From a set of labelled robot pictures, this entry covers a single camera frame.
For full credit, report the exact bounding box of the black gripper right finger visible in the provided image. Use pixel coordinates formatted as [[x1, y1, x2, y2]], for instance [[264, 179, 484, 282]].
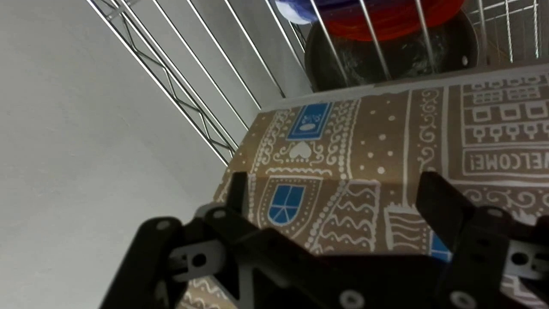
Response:
[[413, 168, 549, 309]]

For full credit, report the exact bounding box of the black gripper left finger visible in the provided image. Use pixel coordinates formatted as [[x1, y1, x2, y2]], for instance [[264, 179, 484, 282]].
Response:
[[98, 168, 322, 309]]

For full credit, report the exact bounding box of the brown bag with house print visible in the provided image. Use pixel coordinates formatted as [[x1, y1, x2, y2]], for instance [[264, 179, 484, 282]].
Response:
[[175, 60, 549, 309]]

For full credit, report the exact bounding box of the black round pot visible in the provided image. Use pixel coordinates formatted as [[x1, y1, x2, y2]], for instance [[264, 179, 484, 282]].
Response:
[[300, 9, 480, 95]]

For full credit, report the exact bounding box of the red round lid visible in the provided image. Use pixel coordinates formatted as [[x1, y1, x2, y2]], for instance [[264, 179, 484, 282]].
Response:
[[314, 0, 468, 45]]

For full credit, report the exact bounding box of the blue round plastic item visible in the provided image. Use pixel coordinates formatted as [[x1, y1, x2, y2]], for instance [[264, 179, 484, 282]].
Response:
[[273, 0, 322, 26]]

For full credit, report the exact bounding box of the metal wire rack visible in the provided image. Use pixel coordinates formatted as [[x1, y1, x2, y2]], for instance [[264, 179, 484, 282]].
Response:
[[84, 0, 549, 168]]

